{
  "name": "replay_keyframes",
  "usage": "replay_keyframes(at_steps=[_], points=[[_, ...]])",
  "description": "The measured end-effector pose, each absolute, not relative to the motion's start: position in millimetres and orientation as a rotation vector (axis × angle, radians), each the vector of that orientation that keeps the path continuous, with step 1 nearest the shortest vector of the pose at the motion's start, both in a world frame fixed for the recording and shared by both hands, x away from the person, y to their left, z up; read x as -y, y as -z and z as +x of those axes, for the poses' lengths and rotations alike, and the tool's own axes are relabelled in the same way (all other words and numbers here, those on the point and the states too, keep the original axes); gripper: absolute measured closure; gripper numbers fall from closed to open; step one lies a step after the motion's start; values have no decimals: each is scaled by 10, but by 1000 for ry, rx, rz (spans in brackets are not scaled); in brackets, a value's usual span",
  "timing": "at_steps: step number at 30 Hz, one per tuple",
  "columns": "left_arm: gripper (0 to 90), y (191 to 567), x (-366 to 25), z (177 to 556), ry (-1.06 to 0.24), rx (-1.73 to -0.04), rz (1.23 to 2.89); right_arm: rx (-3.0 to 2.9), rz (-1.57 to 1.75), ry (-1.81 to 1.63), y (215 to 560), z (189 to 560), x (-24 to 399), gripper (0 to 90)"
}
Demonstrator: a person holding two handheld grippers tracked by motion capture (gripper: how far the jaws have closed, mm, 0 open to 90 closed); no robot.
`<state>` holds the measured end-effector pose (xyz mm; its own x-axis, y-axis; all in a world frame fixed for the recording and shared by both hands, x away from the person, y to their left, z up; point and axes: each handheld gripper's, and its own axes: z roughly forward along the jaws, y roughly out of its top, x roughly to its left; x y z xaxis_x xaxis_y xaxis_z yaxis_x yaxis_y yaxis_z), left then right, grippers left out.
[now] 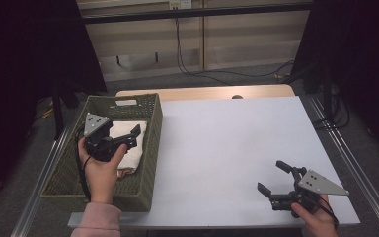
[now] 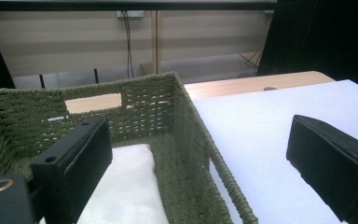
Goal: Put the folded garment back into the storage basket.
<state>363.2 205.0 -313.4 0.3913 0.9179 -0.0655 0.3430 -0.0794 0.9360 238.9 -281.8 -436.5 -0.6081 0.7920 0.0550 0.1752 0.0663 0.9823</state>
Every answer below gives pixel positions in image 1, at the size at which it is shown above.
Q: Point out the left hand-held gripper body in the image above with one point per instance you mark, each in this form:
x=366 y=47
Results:
x=94 y=124

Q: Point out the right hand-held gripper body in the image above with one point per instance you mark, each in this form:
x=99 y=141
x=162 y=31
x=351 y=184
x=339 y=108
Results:
x=317 y=183

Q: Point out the white cloth with brown trim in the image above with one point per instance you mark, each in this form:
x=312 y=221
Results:
x=133 y=156

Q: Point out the green woven basket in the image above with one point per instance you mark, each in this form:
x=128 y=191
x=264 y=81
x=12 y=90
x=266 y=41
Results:
x=65 y=174

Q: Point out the person's right hand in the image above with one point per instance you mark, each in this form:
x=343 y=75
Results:
x=317 y=223

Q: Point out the person's left hand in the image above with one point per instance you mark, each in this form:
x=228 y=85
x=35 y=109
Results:
x=100 y=179

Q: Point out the black stand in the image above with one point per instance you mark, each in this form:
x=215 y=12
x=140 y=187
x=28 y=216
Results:
x=58 y=115

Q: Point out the light grey table sheet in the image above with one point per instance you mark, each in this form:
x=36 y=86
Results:
x=210 y=148

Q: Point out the dark round table grommet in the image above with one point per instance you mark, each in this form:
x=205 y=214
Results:
x=237 y=96

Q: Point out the black curtain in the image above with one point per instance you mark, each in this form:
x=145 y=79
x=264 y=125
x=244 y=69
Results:
x=19 y=49
x=358 y=49

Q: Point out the beige wooden cabinet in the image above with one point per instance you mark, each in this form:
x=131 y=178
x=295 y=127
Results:
x=243 y=42

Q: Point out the black horizontal bar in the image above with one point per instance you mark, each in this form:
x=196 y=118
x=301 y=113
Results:
x=210 y=12

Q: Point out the metal floor rail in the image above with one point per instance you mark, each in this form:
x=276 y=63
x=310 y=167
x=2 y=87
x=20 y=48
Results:
x=358 y=171
x=36 y=194

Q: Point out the white wall socket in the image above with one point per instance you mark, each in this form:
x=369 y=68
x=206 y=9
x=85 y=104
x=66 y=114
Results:
x=181 y=4

